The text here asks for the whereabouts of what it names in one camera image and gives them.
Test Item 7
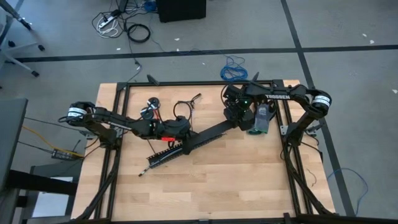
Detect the black furniture beam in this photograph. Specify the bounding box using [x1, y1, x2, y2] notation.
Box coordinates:
[6, 169, 79, 196]

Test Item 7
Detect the grey desk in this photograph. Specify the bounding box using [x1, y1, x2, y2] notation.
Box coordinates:
[0, 98, 29, 194]

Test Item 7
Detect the white power strip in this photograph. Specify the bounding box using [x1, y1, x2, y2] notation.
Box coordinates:
[98, 14, 118, 30]

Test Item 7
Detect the black controller box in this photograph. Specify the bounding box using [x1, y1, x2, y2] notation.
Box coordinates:
[51, 148, 78, 162]

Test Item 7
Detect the white cable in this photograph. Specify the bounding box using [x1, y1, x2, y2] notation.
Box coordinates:
[138, 146, 187, 177]

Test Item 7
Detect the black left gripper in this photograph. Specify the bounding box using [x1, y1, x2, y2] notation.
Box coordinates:
[161, 116, 200, 156]

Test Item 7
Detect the thin black wire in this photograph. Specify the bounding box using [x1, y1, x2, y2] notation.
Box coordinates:
[306, 168, 318, 188]

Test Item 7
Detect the loose blue floor cable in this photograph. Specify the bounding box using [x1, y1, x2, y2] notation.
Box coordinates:
[326, 167, 369, 217]

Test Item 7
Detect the black cabinet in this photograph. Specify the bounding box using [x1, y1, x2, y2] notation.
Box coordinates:
[155, 0, 208, 24]

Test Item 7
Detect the blue cable coil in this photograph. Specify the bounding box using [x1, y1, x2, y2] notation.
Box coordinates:
[220, 55, 249, 81]

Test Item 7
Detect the coiled black cable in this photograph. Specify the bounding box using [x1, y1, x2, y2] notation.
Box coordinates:
[127, 24, 152, 44]

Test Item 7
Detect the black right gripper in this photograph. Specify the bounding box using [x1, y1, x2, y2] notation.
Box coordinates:
[222, 83, 254, 131]

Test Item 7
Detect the grey office chair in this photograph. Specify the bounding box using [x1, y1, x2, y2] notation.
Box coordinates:
[0, 0, 47, 78]

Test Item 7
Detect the black aluminium table frame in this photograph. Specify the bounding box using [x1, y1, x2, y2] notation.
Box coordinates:
[72, 70, 337, 224]

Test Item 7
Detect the black slotted cable duct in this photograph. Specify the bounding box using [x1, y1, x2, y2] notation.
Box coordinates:
[146, 133, 227, 169]

